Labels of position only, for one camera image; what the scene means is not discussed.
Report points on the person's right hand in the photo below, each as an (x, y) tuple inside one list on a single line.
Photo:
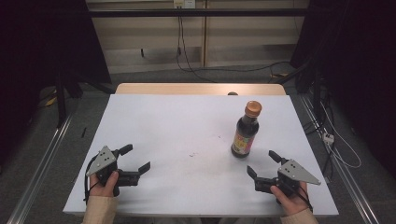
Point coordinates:
[(292, 203)]

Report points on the white table cover sheet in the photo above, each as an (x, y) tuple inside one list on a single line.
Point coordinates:
[(186, 124)]

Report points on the black horizontal bar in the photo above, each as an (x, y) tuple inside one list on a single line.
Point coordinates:
[(199, 12)]

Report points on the black metal stand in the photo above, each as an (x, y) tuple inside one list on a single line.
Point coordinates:
[(61, 102)]

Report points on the white power strip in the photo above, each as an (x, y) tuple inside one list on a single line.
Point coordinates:
[(328, 138)]

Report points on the small black floor piece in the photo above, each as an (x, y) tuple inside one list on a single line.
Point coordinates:
[(83, 132)]

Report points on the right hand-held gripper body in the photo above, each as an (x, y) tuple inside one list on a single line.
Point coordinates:
[(295, 172)]

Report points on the black curtain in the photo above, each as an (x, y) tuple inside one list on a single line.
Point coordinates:
[(358, 46), (40, 46)]

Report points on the person's left hand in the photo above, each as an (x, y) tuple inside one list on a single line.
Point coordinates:
[(106, 185)]

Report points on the aluminium floor rail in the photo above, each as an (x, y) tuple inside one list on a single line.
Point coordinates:
[(351, 186), (37, 174)]

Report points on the dark sauce bottle orange cap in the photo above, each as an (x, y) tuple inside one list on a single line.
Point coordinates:
[(246, 133)]

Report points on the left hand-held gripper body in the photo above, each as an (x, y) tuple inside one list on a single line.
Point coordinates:
[(102, 160)]

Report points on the yellow floor tape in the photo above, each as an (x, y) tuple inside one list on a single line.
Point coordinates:
[(51, 101)]

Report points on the white wall socket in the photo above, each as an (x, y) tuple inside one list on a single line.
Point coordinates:
[(184, 3)]

